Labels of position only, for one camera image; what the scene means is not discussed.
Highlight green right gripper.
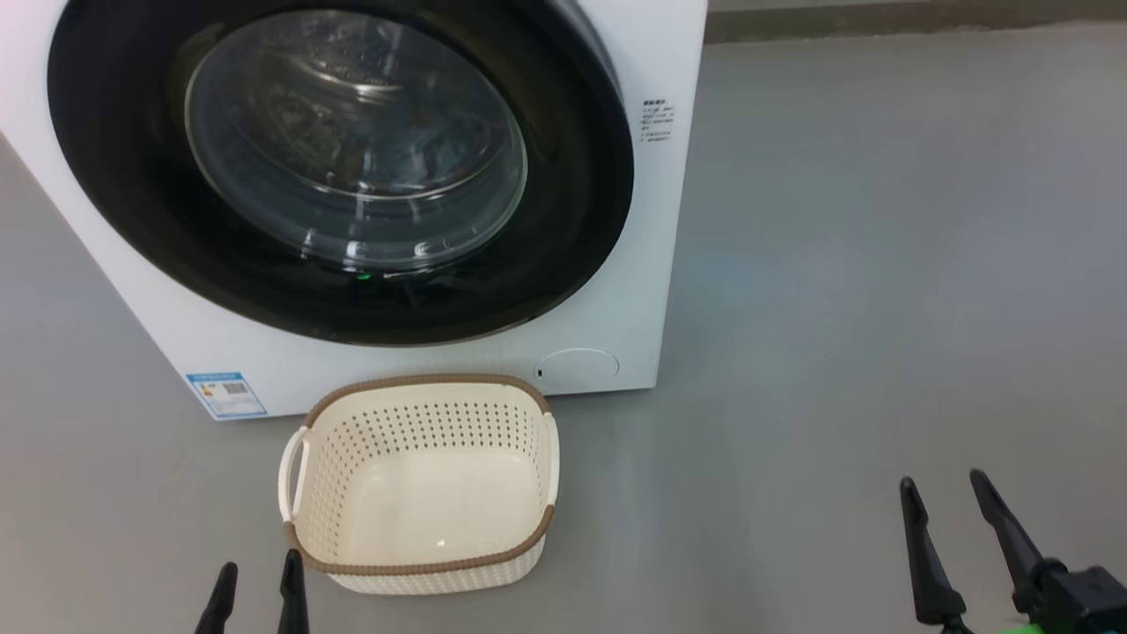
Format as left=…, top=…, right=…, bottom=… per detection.
left=899, top=468, right=1127, bottom=634

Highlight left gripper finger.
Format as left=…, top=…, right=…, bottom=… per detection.
left=194, top=562, right=239, bottom=634
left=277, top=549, right=311, bottom=634

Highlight round white filter cover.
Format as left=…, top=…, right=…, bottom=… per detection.
left=534, top=348, right=620, bottom=394

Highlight blue energy label sticker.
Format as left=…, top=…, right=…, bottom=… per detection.
left=185, top=372, right=268, bottom=420

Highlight cream perforated laundry basket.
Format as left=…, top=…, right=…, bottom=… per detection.
left=278, top=373, right=560, bottom=595

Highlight white front-load washing machine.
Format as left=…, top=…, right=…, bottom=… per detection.
left=0, top=0, right=708, bottom=422

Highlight black printed text label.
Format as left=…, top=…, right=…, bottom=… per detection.
left=640, top=99, right=675, bottom=144

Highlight black round glass washer door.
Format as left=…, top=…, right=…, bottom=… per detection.
left=47, top=0, right=635, bottom=347

